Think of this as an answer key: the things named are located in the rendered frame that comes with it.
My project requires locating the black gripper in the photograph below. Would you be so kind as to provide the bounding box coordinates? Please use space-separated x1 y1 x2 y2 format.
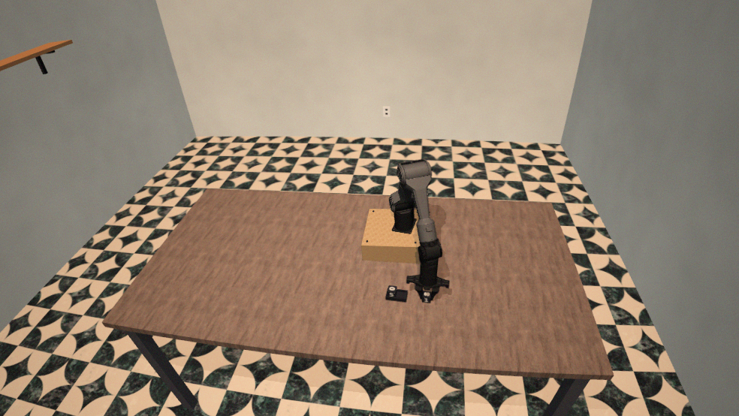
406 272 450 300

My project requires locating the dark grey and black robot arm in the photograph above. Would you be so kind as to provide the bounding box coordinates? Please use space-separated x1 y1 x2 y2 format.
389 158 442 277

